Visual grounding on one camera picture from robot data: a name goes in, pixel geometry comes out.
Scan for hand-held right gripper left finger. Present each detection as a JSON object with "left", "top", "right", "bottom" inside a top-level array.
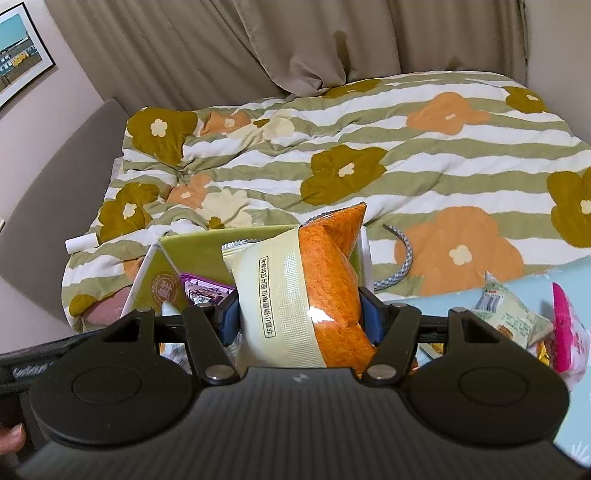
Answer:
[{"left": 99, "top": 295, "right": 242, "bottom": 386}]

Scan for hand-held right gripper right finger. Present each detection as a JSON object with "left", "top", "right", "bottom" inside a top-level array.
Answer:
[{"left": 358, "top": 286, "right": 503, "bottom": 386}]

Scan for purple snack packet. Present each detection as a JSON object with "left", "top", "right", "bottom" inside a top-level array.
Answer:
[{"left": 179, "top": 272, "right": 237, "bottom": 306}]

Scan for cream and orange snack packet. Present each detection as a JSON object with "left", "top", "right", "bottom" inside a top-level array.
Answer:
[{"left": 222, "top": 202, "right": 377, "bottom": 370}]

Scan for green cardboard box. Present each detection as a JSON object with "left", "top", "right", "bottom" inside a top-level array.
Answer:
[{"left": 121, "top": 224, "right": 374, "bottom": 365}]

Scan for person's left hand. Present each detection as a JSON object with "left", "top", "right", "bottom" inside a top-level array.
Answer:
[{"left": 0, "top": 424, "right": 27, "bottom": 466}]

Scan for grey braided headband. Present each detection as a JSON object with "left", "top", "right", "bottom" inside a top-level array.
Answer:
[{"left": 373, "top": 223, "right": 414, "bottom": 291}]

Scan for pink cloth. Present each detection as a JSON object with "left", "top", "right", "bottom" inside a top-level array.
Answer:
[{"left": 87, "top": 286, "right": 132, "bottom": 329}]

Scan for small white roll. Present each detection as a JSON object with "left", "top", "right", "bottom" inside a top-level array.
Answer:
[{"left": 66, "top": 234, "right": 98, "bottom": 254}]

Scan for striped floral blanket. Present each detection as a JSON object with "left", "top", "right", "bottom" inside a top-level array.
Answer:
[{"left": 62, "top": 70, "right": 591, "bottom": 333}]

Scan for grey headboard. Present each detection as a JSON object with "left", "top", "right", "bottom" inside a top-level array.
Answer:
[{"left": 0, "top": 98, "right": 130, "bottom": 333}]

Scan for beige curtain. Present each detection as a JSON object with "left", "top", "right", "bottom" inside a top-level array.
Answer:
[{"left": 46, "top": 0, "right": 529, "bottom": 112}]

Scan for framed wall picture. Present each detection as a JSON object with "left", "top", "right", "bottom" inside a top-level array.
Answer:
[{"left": 0, "top": 2, "right": 56, "bottom": 109}]

